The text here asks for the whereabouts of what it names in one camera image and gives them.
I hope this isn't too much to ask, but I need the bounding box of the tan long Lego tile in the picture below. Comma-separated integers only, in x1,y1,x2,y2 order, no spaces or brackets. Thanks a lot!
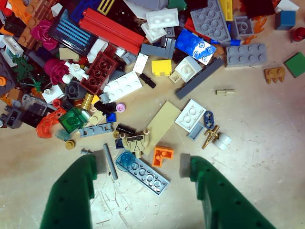
142,100,182,156

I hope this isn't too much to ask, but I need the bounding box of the magenta Lego flower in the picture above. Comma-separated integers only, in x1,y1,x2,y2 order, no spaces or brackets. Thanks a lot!
30,19,59,51
44,58,70,85

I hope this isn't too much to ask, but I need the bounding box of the white narrow Lego tile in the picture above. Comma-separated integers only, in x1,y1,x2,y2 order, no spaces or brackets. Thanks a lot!
132,52,149,74

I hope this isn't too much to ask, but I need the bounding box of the dark red Lego brick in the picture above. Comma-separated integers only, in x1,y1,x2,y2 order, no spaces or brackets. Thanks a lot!
79,51,119,95

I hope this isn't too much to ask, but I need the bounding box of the grey Lego rod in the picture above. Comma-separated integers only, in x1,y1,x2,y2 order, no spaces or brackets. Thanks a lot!
102,143,119,181

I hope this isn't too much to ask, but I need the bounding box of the black short Lego bar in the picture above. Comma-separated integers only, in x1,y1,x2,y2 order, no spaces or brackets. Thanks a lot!
139,73,157,89

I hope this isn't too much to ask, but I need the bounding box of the dark panel with blue stripes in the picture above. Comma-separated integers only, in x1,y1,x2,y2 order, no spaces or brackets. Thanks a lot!
47,9,97,57

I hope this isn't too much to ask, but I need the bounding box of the white Lego tap piece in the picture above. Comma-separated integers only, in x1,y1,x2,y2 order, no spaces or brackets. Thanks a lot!
62,61,90,84

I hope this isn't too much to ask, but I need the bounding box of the grey small framed tile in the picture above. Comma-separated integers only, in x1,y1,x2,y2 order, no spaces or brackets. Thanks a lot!
186,124,205,142

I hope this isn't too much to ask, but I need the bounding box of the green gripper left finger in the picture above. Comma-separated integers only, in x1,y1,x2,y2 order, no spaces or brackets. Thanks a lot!
40,150,107,229

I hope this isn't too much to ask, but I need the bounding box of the grey two-by-four Lego brick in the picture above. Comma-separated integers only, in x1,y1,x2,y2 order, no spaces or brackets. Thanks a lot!
225,43,267,69

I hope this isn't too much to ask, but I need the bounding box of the tan small Lego plate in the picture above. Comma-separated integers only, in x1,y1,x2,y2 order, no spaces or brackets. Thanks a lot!
169,71,183,83

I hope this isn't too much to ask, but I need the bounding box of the blue Lego cube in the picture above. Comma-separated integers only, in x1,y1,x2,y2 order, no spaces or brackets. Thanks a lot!
275,10,297,31

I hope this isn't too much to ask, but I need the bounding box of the grey wedge Lego plate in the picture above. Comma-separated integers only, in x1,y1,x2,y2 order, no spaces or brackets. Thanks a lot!
190,0,231,43

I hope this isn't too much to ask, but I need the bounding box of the transparent green Lego brick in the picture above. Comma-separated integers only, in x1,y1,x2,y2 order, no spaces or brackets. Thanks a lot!
58,107,90,135

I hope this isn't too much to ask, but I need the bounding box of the transparent orange curved piece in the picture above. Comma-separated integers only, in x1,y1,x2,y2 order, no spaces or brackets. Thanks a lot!
36,106,67,139

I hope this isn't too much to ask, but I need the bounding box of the dark red round Lego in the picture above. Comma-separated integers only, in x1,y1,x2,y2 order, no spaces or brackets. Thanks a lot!
290,27,305,43

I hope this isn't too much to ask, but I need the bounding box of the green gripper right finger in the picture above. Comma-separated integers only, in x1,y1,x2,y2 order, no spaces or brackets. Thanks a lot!
179,153,278,229

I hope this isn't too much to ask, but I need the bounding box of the orange corner Lego plate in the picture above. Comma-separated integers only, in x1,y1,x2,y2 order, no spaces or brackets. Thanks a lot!
152,145,174,167

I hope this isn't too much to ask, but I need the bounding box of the red long Lego piece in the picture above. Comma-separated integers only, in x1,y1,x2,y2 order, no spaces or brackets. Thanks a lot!
79,7,145,56

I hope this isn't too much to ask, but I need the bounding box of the gold Lego barrel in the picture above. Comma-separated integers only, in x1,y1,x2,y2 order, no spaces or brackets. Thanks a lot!
81,92,95,110

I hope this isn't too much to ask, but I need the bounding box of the grey L-shaped bracket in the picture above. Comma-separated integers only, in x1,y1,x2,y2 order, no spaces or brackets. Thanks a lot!
140,37,176,60

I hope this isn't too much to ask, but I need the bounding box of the gold toothed Lego plate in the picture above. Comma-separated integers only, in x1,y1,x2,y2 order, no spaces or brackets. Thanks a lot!
264,66,286,84

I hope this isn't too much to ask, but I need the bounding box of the grey plate with holes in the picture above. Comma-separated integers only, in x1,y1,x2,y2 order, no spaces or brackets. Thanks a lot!
79,123,112,138

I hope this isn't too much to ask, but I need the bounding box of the yellow Lego brick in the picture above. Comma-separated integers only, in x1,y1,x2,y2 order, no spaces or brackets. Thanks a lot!
152,59,173,77

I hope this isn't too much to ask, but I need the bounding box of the tan Lego pin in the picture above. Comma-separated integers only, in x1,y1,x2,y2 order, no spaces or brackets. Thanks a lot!
215,88,236,96

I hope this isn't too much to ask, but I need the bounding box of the white two-by-four Lego brick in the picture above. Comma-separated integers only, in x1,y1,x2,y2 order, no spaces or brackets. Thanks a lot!
102,71,143,104

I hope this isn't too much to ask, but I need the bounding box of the white Lego cylinder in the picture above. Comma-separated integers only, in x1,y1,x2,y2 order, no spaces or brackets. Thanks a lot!
214,133,232,151

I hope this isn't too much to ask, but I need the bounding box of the white square Lego brick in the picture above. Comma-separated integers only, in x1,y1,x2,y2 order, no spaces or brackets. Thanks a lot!
174,56,203,83

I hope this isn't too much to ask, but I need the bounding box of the tan minifigure torso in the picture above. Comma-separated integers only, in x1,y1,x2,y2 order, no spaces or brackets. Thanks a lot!
119,128,151,158

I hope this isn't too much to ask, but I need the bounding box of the blue two-by-four Lego brick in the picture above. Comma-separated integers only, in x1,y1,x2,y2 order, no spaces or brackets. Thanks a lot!
175,28,217,65

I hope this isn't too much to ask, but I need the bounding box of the grey long Lego plate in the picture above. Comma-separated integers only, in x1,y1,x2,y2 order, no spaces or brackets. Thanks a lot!
116,152,171,196

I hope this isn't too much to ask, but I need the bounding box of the grey hollow square brick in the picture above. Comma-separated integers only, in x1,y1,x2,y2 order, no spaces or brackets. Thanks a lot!
232,15,254,40

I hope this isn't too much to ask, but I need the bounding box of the blue short Lego liftarm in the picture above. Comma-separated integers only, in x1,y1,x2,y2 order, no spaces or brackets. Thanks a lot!
203,110,215,128

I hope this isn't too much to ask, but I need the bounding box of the transparent blue round Lego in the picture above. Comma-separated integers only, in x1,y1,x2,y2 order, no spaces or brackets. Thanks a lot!
119,152,137,171

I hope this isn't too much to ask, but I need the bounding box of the green square Lego tile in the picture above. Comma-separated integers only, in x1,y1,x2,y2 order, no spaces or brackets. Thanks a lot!
284,52,305,79

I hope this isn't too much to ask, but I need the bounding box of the dark grey long tile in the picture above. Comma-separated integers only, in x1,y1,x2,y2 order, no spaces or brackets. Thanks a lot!
175,57,225,100

